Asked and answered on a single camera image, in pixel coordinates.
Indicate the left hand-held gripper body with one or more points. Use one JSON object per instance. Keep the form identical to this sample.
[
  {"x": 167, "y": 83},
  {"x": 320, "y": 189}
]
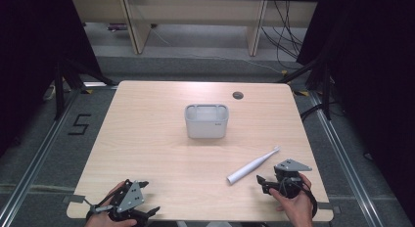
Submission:
[{"x": 129, "y": 197}]

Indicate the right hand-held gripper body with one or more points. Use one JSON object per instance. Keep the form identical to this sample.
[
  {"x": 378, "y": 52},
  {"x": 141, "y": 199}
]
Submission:
[{"x": 288, "y": 174}]

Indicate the white electric toothbrush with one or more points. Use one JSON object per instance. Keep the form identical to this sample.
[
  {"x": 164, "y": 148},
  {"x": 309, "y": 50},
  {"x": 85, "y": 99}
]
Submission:
[{"x": 249, "y": 170}]

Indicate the grey plastic holder box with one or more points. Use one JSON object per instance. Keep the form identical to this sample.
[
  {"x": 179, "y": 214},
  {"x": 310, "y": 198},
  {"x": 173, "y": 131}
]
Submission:
[{"x": 206, "y": 124}]

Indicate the person's right hand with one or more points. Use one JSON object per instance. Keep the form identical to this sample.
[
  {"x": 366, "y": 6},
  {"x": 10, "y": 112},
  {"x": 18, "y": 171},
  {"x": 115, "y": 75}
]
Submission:
[{"x": 293, "y": 207}]

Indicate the person's left hand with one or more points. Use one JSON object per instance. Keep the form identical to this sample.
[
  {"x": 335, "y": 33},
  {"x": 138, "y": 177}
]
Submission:
[{"x": 106, "y": 220}]

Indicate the black metal stand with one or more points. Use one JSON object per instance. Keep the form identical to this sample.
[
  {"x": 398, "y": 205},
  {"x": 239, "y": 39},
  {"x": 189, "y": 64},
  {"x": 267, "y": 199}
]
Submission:
[
  {"x": 321, "y": 86},
  {"x": 62, "y": 86}
]

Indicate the black curtain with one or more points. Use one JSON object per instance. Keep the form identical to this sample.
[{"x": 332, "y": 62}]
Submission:
[
  {"x": 32, "y": 57},
  {"x": 375, "y": 73}
]

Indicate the light wooden furniture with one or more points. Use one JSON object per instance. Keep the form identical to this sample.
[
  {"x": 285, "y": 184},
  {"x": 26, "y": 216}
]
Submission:
[{"x": 195, "y": 10}]

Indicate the metal floor rail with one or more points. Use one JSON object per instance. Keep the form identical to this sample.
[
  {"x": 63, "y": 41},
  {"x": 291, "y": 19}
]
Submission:
[
  {"x": 345, "y": 155},
  {"x": 32, "y": 155}
]

